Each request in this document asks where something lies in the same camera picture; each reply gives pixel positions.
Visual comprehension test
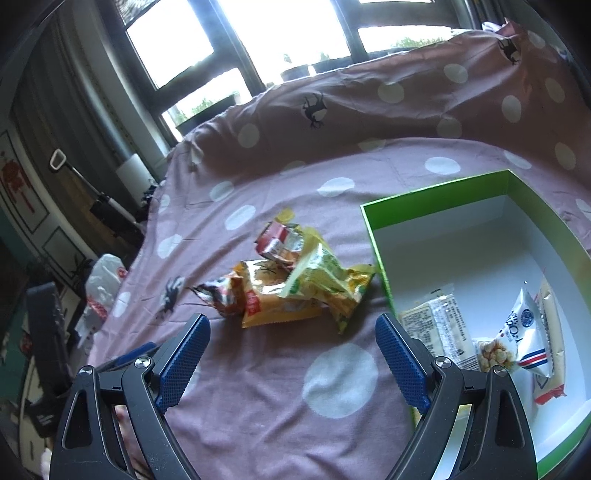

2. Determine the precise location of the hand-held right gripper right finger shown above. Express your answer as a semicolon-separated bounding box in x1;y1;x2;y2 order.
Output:
375;313;541;480

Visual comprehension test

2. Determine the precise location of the white lampshade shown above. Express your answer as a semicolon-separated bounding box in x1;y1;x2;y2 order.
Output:
116;154;148;204

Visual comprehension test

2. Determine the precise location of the white stick vacuum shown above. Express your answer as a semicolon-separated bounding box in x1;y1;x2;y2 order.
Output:
48;148;139;222

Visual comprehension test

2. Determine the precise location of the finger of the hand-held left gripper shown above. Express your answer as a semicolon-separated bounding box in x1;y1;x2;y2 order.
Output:
99;342;158;373

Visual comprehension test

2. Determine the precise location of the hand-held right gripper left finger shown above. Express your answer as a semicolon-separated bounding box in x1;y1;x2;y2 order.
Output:
50;313;212;480

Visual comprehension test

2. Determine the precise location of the pale yellow-green snack packet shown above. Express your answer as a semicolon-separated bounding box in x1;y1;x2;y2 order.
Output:
279;225;376;335

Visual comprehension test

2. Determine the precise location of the long dark planter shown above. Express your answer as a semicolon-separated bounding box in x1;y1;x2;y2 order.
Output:
175;95;237;131
314;58;356;75

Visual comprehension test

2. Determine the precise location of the white red plastic bag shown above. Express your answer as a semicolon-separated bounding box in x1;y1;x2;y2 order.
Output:
76;253;130;356

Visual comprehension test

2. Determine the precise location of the orange snack bag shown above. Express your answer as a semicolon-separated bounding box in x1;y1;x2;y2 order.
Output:
191;272;245;319

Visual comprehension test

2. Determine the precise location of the pink dotted bedsheet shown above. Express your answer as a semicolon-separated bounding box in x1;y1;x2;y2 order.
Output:
85;18;591;480

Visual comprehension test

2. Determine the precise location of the grey curtain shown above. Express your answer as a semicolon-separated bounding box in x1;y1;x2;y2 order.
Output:
14;9;176;195

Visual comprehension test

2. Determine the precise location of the red white snack packet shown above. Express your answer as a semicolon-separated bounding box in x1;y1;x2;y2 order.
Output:
531;277;568;404

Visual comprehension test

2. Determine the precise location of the red framed wall hanging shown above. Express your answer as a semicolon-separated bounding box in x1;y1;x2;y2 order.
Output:
0;129;47;232

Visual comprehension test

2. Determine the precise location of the white puffed snack packet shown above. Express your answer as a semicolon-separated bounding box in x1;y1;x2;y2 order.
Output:
473;286;555;379

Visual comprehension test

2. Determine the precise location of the clear cracker packet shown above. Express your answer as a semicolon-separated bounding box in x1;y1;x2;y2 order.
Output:
399;295;481;370

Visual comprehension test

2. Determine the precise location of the green cardboard box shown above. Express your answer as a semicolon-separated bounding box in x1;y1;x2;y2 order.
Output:
359;169;591;478

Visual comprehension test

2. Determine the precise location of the long yellow snack packet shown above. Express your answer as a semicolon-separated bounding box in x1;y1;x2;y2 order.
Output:
240;258;324;329

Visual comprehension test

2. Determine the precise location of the dark framed window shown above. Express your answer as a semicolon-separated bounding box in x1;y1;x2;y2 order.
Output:
111;0;485;139

